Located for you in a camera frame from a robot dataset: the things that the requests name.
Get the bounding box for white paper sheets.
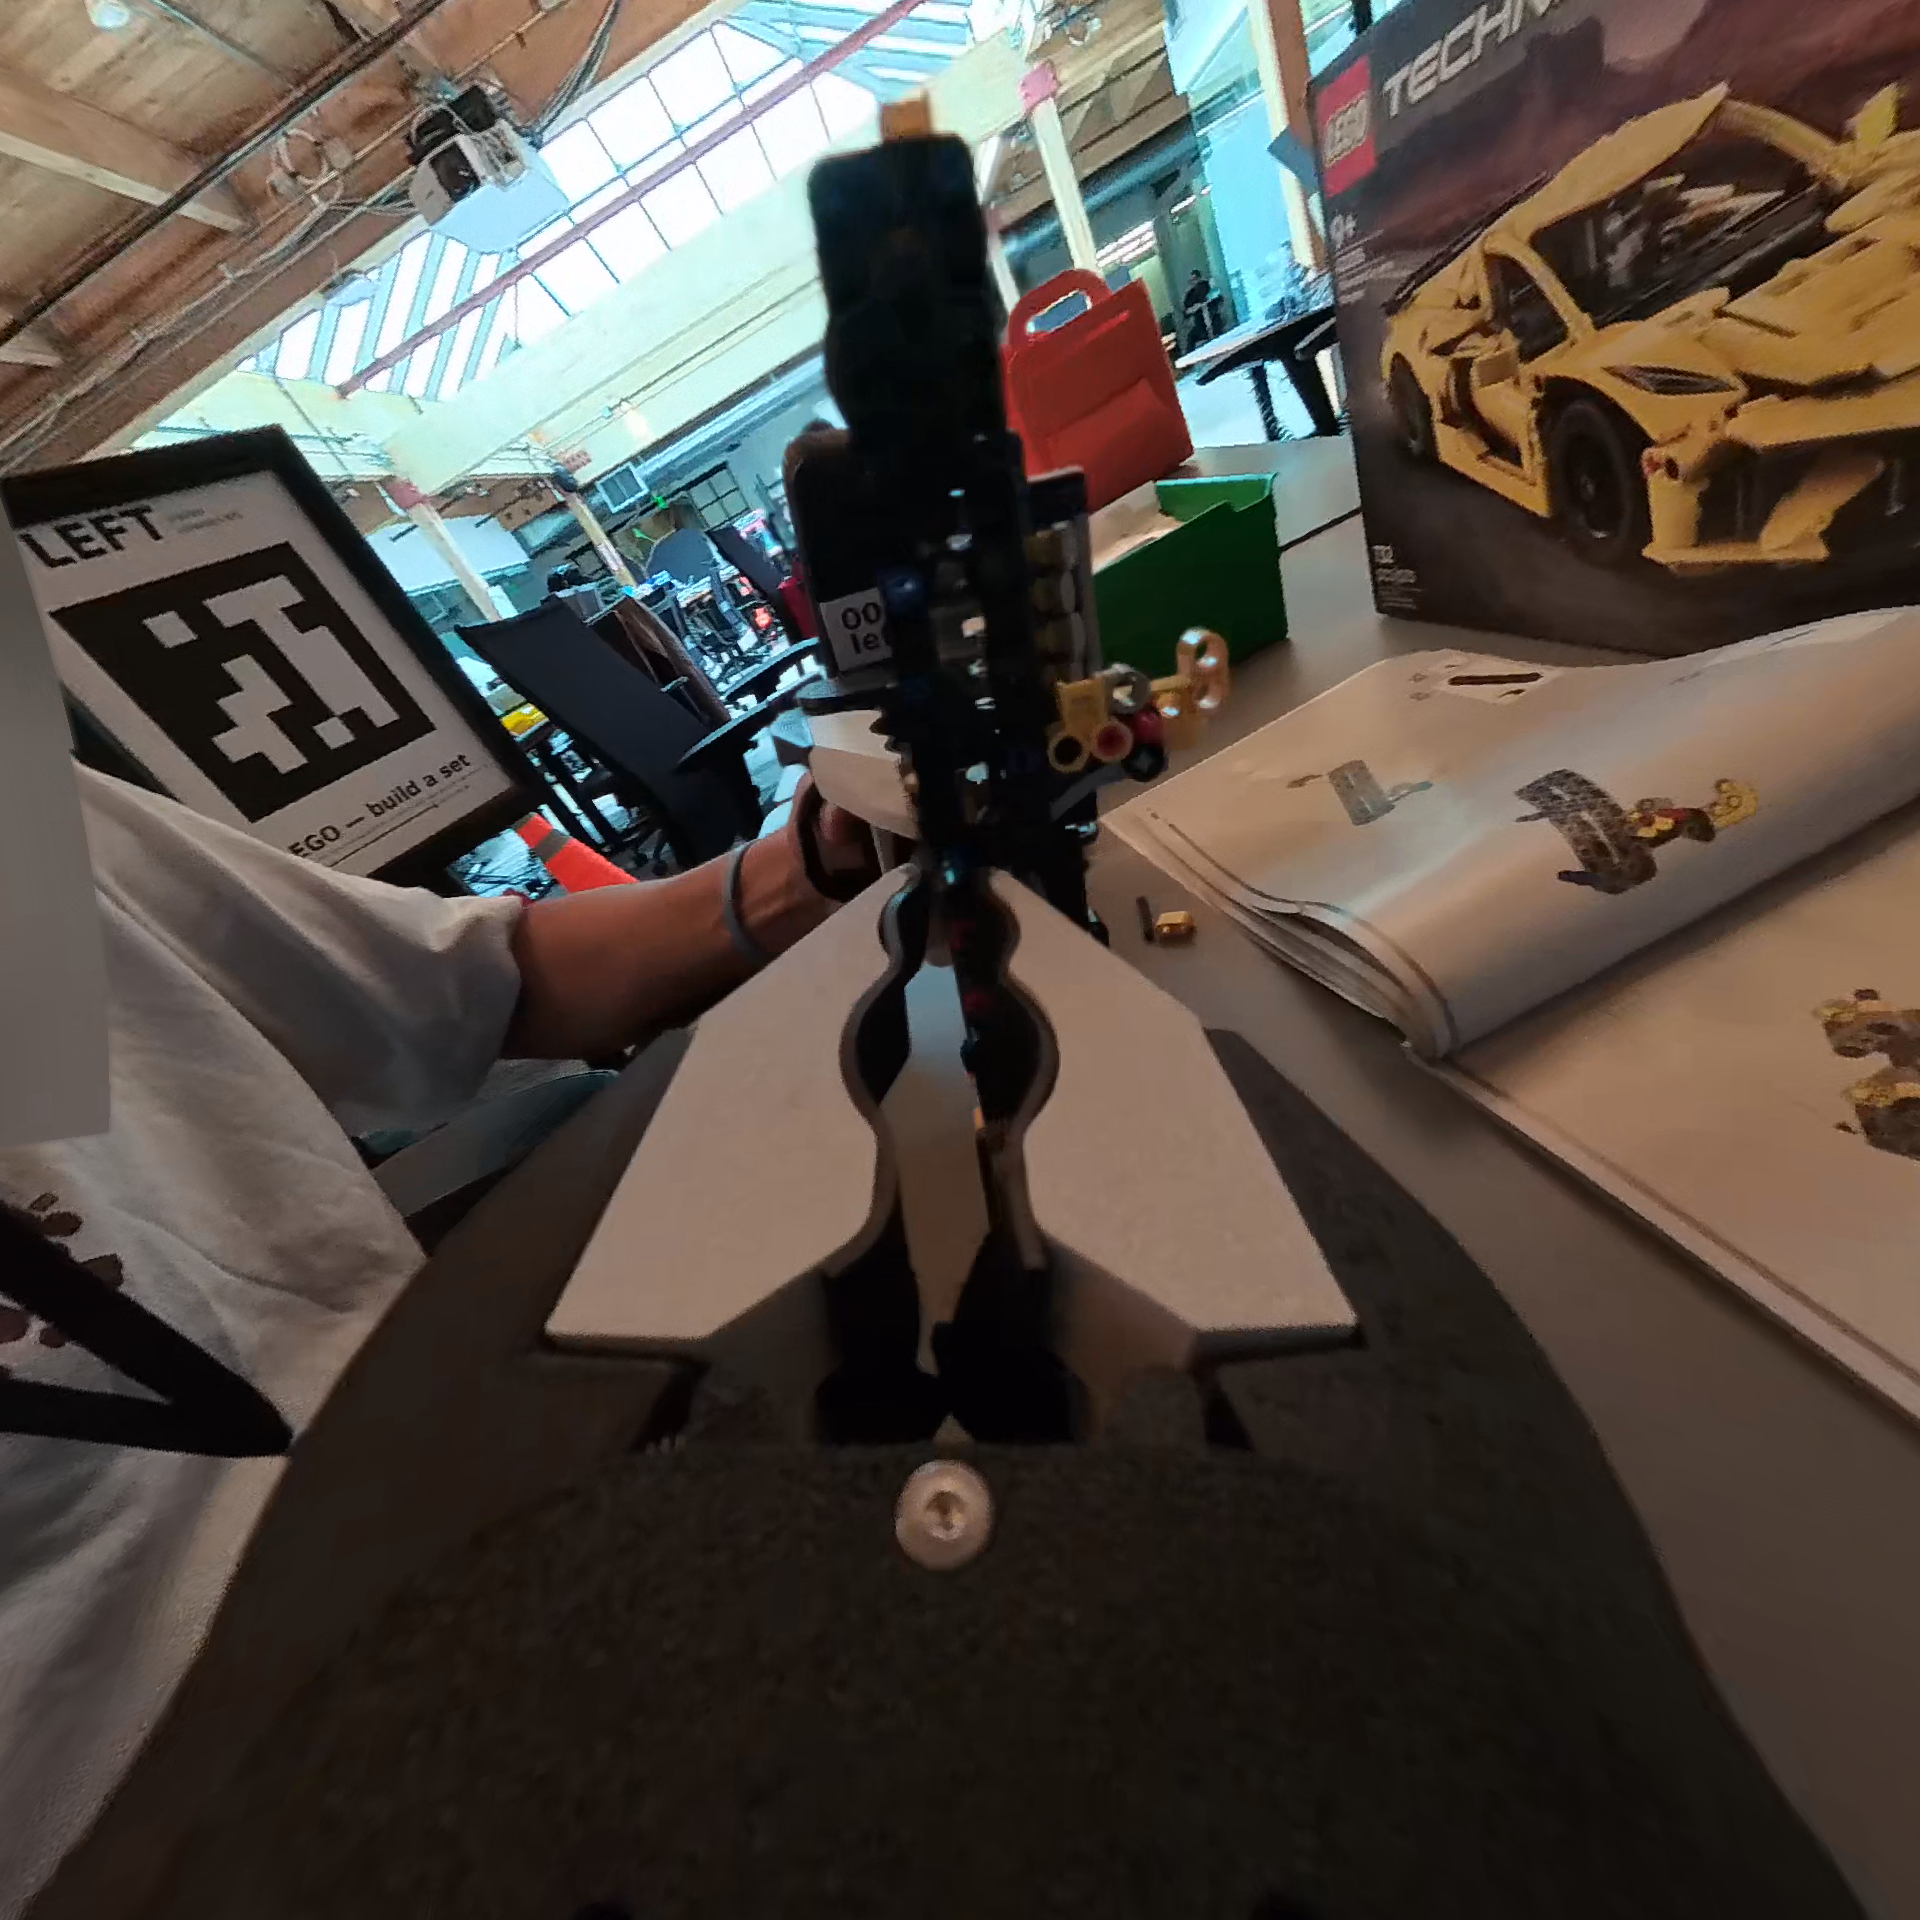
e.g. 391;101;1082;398
1095;495;1203;572

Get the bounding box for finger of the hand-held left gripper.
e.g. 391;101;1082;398
810;718;923;845

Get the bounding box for yellow car picture cardboard box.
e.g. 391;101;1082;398
1304;0;1920;663

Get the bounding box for orange traffic cone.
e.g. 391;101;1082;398
517;814;640;897

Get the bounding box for person's left forearm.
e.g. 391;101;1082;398
503;848;746;1060

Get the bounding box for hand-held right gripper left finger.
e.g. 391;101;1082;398
544;863;927;1385

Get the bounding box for black yellow lego car chassis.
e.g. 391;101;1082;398
806;93;1234;1163

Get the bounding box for black office chair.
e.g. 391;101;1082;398
455;592;814;879

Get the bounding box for person's left hand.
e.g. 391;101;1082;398
746;801;890;952

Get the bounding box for black chest strap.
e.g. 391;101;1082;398
0;1198;298;1461

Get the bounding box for green plastic bin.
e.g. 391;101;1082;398
1092;470;1294;678

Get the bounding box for open instruction booklet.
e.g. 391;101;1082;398
1102;608;1920;1422

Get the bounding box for ceiling mounted projector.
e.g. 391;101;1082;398
404;86;539;229

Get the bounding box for framed black white marker sign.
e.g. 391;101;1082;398
0;427;550;888

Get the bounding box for red felt bag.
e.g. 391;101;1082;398
1002;269;1200;512

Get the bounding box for black background table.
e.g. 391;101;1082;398
1176;307;1346;438

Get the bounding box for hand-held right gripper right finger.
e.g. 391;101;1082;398
994;865;1362;1375

